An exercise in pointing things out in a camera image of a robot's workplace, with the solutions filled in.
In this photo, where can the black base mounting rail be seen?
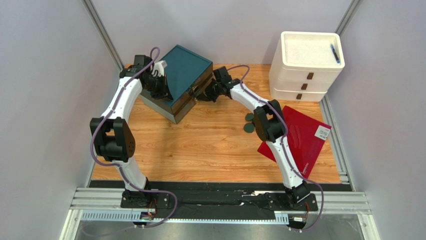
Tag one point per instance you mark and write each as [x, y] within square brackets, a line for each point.
[220, 200]

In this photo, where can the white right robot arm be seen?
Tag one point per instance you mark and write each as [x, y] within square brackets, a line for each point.
[269, 126]

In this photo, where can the teal drawer organizer box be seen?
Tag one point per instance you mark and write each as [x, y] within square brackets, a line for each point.
[188, 74]

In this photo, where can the green round compact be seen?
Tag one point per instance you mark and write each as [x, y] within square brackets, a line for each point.
[249, 128]
[249, 117]

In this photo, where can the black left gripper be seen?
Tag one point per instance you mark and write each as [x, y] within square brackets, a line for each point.
[165, 94]

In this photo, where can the white three-drawer cabinet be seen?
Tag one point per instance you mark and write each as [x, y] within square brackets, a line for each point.
[303, 67]

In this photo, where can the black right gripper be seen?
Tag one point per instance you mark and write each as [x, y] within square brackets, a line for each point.
[206, 92]

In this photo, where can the green round compact lower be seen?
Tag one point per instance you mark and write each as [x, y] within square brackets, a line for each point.
[249, 128]

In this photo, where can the green round compact upper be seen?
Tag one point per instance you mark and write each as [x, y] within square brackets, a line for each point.
[249, 117]

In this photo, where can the blue pen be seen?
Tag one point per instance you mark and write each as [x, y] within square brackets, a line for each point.
[335, 54]

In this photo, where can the clear drawer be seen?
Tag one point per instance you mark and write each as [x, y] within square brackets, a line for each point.
[186, 89]
[181, 107]

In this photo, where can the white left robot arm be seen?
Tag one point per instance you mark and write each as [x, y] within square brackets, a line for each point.
[112, 143]

